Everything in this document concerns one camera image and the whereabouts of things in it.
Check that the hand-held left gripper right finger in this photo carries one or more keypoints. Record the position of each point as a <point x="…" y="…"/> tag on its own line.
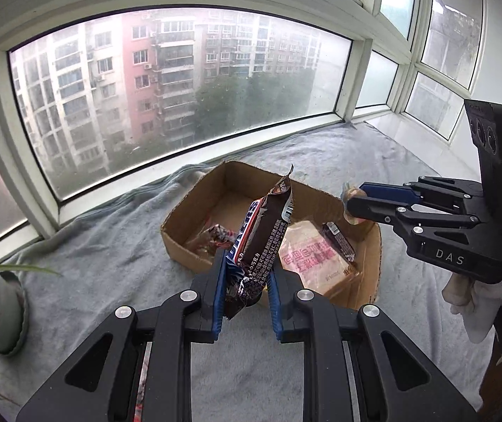
<point x="275" y="299"/>

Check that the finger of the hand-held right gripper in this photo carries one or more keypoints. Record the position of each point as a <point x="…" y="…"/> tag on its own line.
<point x="387" y="190"/>
<point x="409" y="217"/>

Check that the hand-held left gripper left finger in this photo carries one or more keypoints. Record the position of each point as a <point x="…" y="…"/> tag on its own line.
<point x="220" y="281"/>

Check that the orange candy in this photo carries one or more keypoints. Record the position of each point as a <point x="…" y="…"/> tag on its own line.
<point x="355" y="192"/>

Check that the clear red-edged snack packet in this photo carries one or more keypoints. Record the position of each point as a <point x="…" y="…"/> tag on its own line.
<point x="198" y="244"/>
<point x="218" y="234"/>

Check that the clear bread packet pink print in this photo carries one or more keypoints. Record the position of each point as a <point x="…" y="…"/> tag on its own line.
<point x="312" y="259"/>

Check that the brown chocolate bar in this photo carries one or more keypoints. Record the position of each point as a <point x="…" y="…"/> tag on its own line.
<point x="259" y="237"/>

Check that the small dark snack packet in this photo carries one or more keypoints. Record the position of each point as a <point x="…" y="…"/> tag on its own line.
<point x="338" y="239"/>

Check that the brown cardboard box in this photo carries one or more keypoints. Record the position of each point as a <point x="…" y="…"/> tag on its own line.
<point x="237" y="184"/>

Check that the person's right hand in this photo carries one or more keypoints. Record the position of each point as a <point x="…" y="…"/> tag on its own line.
<point x="479" y="303"/>

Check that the grey blanket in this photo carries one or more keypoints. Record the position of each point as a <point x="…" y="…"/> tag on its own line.
<point x="101" y="250"/>

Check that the green spider plant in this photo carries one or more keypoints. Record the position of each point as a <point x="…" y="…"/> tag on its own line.
<point x="22" y="268"/>

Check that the white window frame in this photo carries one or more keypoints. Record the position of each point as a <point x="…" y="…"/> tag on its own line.
<point x="356" y="74"/>

